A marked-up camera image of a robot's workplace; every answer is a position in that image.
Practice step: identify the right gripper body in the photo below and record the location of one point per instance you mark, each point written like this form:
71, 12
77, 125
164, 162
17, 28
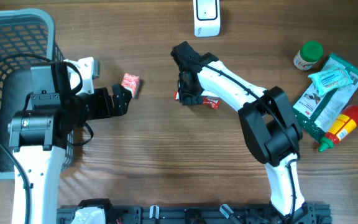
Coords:
188, 94

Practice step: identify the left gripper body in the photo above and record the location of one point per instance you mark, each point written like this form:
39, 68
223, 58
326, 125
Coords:
98, 106

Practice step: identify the orange snack packet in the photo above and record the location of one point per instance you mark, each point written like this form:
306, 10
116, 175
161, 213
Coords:
131, 83

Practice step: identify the red snack bar wrapper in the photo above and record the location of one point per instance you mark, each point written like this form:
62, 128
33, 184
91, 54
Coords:
214, 104

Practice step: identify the green lid spice jar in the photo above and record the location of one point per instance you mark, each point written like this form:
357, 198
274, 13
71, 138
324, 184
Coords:
309, 54

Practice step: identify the mint wet wipes pack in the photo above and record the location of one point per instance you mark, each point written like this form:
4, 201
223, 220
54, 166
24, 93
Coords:
332, 78

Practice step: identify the green 3M gloves package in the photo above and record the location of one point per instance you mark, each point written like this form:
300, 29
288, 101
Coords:
316, 114

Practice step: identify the red sauce bottle green cap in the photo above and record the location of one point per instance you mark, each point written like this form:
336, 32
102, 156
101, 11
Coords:
343, 125

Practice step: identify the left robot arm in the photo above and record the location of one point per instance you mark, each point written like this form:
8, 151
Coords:
39, 134

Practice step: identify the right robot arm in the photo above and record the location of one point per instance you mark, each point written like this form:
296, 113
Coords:
269, 125

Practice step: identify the white barcode scanner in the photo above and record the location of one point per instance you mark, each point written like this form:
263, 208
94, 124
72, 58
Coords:
207, 18

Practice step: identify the grey plastic mesh basket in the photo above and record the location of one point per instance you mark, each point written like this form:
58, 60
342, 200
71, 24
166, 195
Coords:
26, 36

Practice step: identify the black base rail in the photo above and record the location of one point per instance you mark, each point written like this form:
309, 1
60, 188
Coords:
256, 213

